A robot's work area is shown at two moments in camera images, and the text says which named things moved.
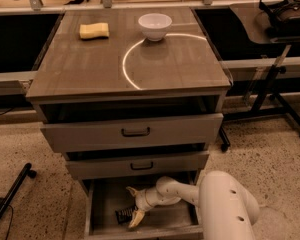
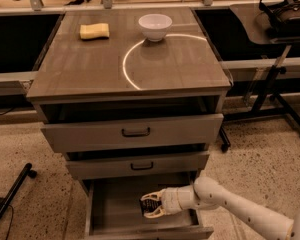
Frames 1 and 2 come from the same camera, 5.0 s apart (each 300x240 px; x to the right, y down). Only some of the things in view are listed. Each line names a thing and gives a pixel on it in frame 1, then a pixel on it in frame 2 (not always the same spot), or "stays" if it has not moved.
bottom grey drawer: [179, 220] stays
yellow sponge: [90, 31] stays
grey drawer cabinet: [131, 96] stays
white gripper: [144, 198] → [170, 200]
